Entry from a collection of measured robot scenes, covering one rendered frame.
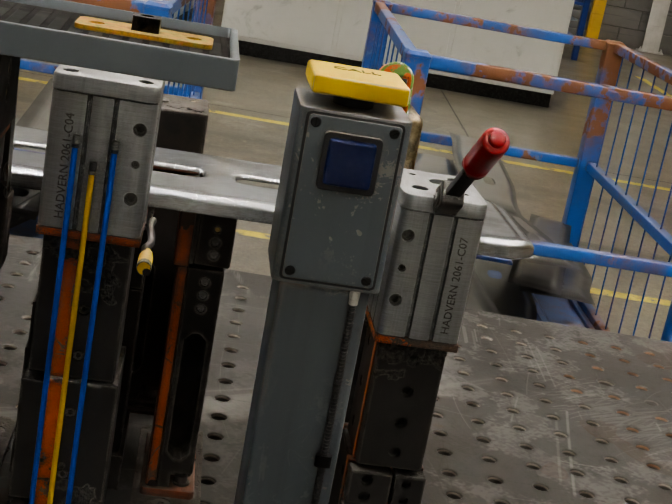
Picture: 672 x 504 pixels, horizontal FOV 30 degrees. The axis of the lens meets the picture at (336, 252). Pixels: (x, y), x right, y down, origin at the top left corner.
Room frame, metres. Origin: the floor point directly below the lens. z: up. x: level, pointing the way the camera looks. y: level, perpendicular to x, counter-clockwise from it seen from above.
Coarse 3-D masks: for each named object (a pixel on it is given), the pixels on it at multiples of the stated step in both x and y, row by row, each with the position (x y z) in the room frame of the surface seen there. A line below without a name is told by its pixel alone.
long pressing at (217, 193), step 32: (32, 128) 1.15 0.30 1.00; (32, 160) 1.04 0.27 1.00; (160, 160) 1.12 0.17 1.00; (192, 160) 1.14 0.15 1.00; (224, 160) 1.17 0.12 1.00; (160, 192) 1.01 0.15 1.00; (192, 192) 1.02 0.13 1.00; (224, 192) 1.05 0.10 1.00; (256, 192) 1.07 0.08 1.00; (512, 224) 1.14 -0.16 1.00; (512, 256) 1.05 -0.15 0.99
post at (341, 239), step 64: (320, 128) 0.75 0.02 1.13; (384, 128) 0.75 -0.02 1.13; (320, 192) 0.75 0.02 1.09; (384, 192) 0.75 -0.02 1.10; (320, 256) 0.75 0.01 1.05; (384, 256) 0.76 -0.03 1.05; (320, 320) 0.75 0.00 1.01; (256, 384) 0.79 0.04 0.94; (320, 384) 0.75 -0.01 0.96; (256, 448) 0.75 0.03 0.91; (320, 448) 0.75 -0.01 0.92
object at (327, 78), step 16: (320, 64) 0.79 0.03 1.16; (336, 64) 0.80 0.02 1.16; (320, 80) 0.75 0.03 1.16; (336, 80) 0.75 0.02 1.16; (352, 80) 0.75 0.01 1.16; (368, 80) 0.76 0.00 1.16; (384, 80) 0.77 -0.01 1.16; (400, 80) 0.78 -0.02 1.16; (336, 96) 0.77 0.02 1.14; (352, 96) 0.75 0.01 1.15; (368, 96) 0.75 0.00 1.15; (384, 96) 0.75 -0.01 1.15; (400, 96) 0.76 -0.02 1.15
